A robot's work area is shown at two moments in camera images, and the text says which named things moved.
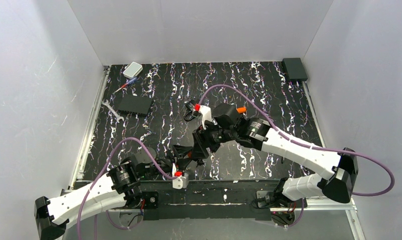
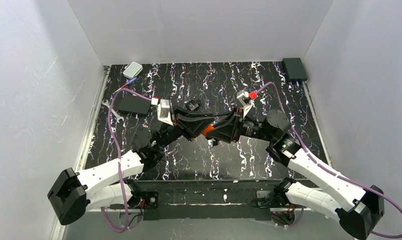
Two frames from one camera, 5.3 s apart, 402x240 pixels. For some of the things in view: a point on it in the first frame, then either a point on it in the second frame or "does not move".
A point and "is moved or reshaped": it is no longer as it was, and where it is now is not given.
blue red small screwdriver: (130, 81) does not move
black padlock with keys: (188, 115) does not move
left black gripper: (171, 162) → (182, 123)
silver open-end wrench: (113, 111) does not move
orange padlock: (199, 162) is moved or reshaped
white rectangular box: (132, 70) does not move
